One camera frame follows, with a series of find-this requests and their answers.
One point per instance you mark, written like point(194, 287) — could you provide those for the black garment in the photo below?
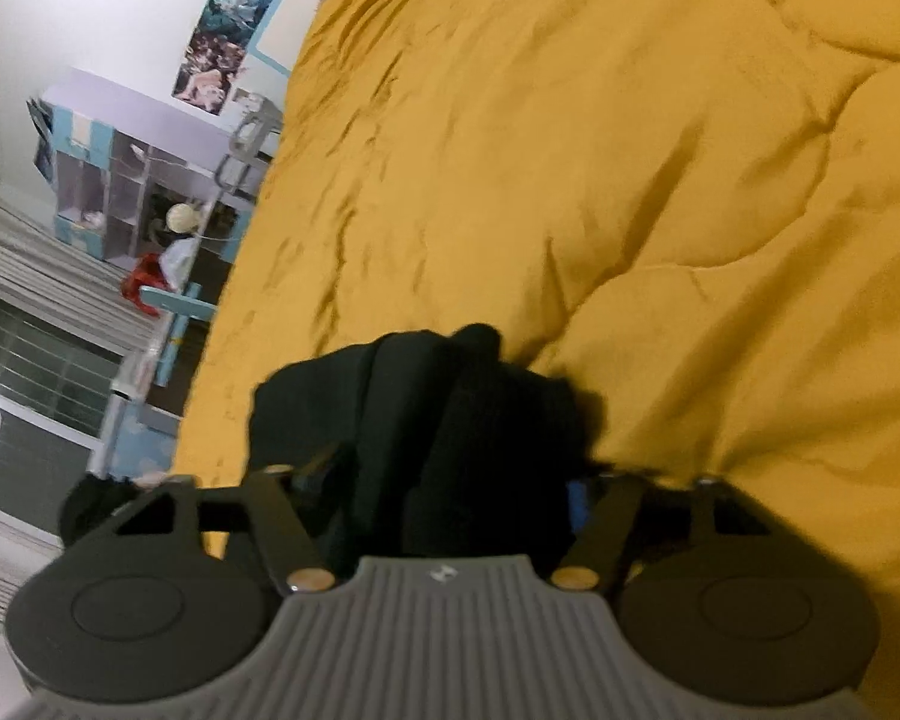
point(420, 446)

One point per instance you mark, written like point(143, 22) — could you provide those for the white blue headboard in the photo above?
point(279, 38)

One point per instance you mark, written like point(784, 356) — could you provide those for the dark clothes pile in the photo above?
point(96, 498)

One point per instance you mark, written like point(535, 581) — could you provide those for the white blue shelf unit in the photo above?
point(116, 160)

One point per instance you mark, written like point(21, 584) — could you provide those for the white curtain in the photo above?
point(67, 288)

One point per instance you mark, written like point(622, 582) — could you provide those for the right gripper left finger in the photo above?
point(273, 546)

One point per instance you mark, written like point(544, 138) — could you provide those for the anime wall poster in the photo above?
point(216, 51)

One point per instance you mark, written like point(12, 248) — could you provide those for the window with grille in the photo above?
point(54, 392)

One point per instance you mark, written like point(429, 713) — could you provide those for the mustard yellow bed quilt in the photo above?
point(690, 208)

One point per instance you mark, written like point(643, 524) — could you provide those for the light blue chair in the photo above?
point(176, 312)

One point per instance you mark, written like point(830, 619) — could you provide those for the red bag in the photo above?
point(146, 272)

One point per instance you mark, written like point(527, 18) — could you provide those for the grey metal rack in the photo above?
point(250, 152)

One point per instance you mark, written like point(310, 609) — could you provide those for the cream round ball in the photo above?
point(182, 219)

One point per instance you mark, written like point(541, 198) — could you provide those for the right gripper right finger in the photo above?
point(603, 552)

